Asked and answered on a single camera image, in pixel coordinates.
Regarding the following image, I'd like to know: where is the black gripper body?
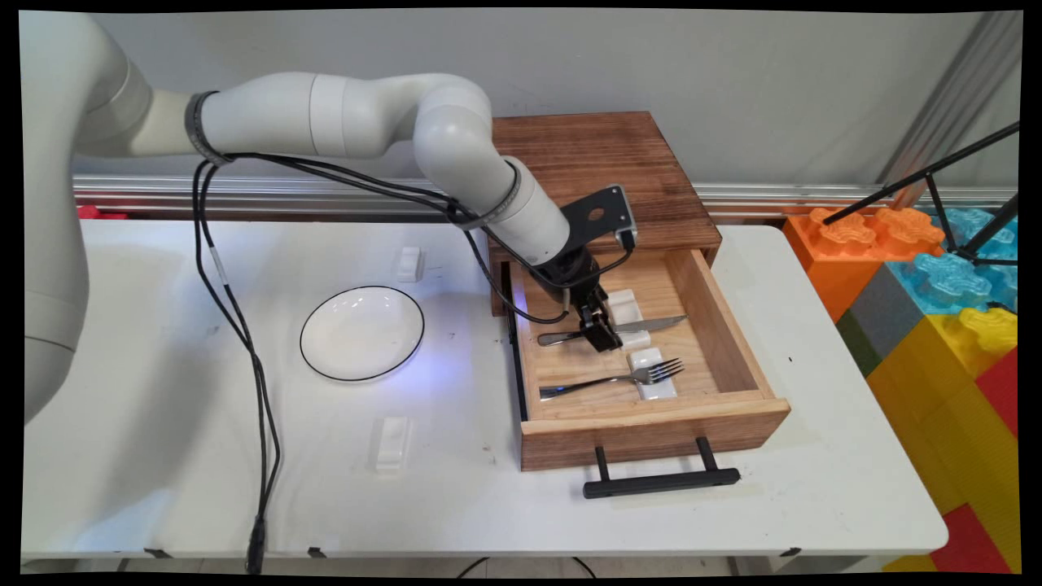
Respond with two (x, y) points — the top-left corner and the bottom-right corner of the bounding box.
(533, 247), (605, 308)

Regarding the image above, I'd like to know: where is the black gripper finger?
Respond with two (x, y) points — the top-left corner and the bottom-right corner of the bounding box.
(593, 285), (624, 351)
(580, 303), (615, 352)

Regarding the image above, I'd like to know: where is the silver table knife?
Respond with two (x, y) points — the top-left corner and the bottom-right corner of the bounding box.
(536, 314), (690, 348)

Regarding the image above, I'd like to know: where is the silver metal fork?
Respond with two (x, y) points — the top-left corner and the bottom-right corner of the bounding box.
(539, 358), (686, 400)

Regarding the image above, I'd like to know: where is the light wooden drawer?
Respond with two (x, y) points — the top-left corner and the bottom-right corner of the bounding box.
(506, 248), (792, 473)

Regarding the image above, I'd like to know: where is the dark wooden drawer cabinet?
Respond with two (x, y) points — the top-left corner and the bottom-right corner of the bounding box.
(487, 112), (724, 317)

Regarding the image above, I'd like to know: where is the white plate with black rim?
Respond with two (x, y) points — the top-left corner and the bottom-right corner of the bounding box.
(300, 285), (427, 383)

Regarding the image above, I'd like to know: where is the orange foam building block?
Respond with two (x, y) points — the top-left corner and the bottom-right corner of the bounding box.
(783, 207), (947, 323)

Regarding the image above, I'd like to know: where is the green foam building block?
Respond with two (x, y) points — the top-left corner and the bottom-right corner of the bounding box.
(835, 309), (885, 380)

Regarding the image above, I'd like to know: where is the grey foam building block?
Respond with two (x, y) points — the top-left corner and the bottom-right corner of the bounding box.
(847, 285), (922, 361)

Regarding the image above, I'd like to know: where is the blue foam building block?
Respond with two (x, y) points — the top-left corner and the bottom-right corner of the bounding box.
(886, 208), (1020, 318)

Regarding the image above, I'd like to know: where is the black tripod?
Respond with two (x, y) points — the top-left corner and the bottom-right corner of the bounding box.
(822, 122), (1021, 267)

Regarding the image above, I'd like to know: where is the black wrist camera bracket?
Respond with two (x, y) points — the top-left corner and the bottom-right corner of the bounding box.
(559, 185), (638, 250)

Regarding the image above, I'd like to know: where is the grey wrist velcro strap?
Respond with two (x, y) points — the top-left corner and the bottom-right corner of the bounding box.
(453, 158), (523, 231)

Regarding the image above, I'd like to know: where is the black drawer handle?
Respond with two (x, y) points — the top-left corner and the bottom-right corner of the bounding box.
(583, 436), (742, 500)

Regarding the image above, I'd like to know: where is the aluminium profile rail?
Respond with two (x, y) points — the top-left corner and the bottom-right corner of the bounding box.
(72, 173), (1018, 222)

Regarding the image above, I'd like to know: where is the thin black cable loop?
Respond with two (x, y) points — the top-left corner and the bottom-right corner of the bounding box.
(454, 557), (598, 579)

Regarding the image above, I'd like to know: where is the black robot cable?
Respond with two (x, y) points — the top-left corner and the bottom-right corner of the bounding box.
(191, 151), (637, 575)

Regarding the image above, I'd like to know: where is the black cable with silver connector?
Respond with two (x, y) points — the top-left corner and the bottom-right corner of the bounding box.
(191, 151), (637, 575)

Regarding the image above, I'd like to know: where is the grey forearm velcro strap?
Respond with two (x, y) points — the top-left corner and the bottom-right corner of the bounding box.
(184, 90), (235, 168)

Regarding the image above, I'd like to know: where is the aluminium profile post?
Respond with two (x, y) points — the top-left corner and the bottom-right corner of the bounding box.
(878, 11), (1023, 190)

